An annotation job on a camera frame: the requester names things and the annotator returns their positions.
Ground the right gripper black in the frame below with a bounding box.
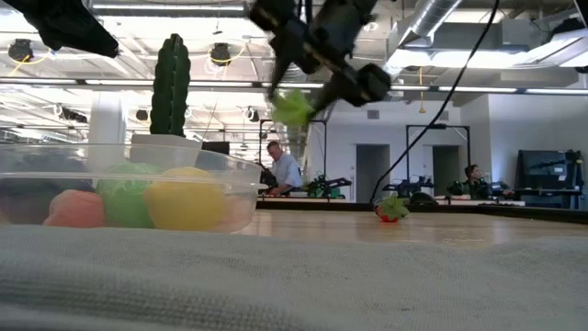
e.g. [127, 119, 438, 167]
[249, 0, 392, 117]

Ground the red toy strawberry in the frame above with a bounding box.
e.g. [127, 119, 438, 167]
[374, 192, 411, 224]

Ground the clear plastic tupperware container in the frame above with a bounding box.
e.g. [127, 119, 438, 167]
[0, 143, 269, 234]

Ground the yellow toy lemon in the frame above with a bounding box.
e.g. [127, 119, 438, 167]
[141, 165, 229, 232]

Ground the round light green toy fruit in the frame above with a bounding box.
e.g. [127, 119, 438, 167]
[95, 163, 163, 229]

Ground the black ceiling spotlight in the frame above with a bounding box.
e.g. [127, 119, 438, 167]
[209, 41, 232, 66]
[7, 39, 36, 63]

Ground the person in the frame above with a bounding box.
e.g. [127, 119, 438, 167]
[458, 164, 495, 200]
[265, 140, 304, 197]

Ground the white column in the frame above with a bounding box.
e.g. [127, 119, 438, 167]
[86, 89, 128, 185]

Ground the green and black robot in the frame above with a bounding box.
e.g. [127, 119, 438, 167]
[305, 173, 354, 199]

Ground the tall green cactus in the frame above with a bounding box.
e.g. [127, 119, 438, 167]
[149, 32, 192, 138]

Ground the dark blue robot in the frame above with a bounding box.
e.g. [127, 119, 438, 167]
[383, 177, 435, 199]

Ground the white square plant pot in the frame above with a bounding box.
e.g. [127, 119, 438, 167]
[130, 132, 204, 185]

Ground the long ceiling light bar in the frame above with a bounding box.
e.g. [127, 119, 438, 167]
[0, 76, 588, 97]

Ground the black dome-shaped object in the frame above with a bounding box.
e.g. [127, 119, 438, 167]
[408, 190, 438, 207]

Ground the grey woven cloth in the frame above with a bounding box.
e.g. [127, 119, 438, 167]
[0, 223, 588, 331]

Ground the black monitor screen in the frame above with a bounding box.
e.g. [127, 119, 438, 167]
[516, 149, 584, 190]

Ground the black metal rig frame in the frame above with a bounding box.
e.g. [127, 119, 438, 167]
[258, 118, 329, 194]
[405, 122, 472, 194]

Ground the yellow hanging cord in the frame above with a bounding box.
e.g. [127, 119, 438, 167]
[416, 66, 426, 115]

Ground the silver smooth air duct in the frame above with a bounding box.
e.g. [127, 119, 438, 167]
[380, 0, 463, 88]

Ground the black table edge frame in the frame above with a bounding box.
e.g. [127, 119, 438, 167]
[256, 198, 588, 225]

